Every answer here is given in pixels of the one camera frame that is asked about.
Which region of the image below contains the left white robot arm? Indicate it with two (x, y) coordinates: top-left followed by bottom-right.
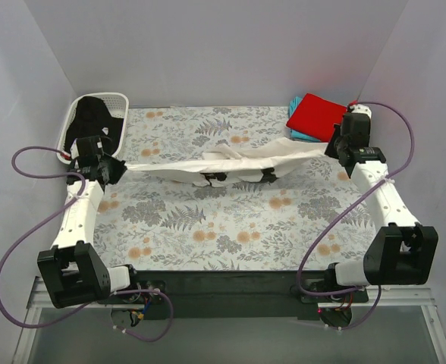
(37, 136), (142, 309)

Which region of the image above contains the red folded t shirt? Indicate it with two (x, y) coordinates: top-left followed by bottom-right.
(294, 93), (347, 143)

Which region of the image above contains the white plastic basket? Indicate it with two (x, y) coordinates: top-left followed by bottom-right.
(57, 93), (129, 165)

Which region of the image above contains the floral table mat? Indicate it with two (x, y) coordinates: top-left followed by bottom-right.
(93, 106), (375, 271)

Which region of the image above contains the white t shirt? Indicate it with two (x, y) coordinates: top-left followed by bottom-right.
(127, 137), (327, 187)

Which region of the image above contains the black t shirt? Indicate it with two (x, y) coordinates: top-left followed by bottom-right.
(63, 96), (124, 155)

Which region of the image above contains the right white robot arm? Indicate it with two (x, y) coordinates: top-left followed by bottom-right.
(323, 111), (438, 302)

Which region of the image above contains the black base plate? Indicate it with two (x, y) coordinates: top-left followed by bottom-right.
(90, 268), (369, 322)

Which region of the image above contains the blue folded t shirt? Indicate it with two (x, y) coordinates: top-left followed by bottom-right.
(286, 96), (321, 143)

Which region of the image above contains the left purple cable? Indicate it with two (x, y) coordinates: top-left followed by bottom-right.
(0, 146), (174, 343)

